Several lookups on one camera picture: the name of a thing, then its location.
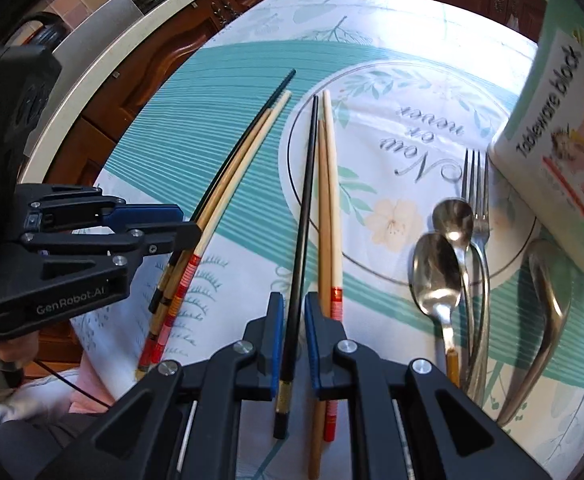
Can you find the printed floral tablecloth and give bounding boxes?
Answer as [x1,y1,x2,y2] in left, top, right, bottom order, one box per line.
[69,0,584,480]

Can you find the green plastic utensil holder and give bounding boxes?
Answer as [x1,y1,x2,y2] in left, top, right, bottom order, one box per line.
[487,0,584,273]

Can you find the plain bamboo chopstick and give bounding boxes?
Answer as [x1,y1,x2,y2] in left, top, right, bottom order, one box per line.
[308,119,332,467]

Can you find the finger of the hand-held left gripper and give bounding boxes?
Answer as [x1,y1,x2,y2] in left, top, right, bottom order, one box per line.
[14,184,185,233]
[19,222,204,281]

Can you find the red black electric grill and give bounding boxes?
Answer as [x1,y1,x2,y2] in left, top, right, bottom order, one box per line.
[2,12,70,56]

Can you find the person's left hand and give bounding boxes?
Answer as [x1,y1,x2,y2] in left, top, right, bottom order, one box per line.
[0,332,40,376]

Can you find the steel side panel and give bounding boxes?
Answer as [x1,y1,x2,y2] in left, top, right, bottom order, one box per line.
[49,0,143,68]

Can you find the brown wooden base cabinets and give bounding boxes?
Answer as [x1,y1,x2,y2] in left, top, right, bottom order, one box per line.
[19,0,548,366]

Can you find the white kitchen countertop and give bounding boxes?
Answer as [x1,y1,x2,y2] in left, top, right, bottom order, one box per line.
[14,0,553,186]

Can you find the steel spoon with golden handle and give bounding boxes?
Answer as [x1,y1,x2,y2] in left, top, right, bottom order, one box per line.
[411,232,467,388]

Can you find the small steel spoon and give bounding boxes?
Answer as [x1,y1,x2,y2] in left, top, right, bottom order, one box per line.
[431,199,480,401]

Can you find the bundle of chopsticks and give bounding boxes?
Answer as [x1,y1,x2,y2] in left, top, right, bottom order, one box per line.
[137,90,293,376]

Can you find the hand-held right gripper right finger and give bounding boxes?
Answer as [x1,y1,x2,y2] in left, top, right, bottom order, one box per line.
[304,291,553,480]

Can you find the black chopstick with gold band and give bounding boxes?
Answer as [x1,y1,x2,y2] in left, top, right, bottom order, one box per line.
[272,94,320,440]

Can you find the steel fork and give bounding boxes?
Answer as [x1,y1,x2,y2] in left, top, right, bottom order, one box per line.
[459,149,493,406]

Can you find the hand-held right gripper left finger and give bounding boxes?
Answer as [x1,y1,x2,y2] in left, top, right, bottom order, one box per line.
[47,291,288,480]

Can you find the large steel soup spoon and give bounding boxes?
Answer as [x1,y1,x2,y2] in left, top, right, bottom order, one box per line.
[494,239,573,426]

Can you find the black cable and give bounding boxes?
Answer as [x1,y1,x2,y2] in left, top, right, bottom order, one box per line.
[34,357,115,408]

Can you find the dark green chopstick yellow bands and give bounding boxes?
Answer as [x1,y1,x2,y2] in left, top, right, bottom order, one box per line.
[148,69,298,313]

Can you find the person's clothing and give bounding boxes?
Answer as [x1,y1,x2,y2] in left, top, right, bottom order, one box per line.
[0,367,140,461]

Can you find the cream chopstick with red bands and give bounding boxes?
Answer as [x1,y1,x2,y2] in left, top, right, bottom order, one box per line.
[321,89,345,443]
[148,105,277,346]

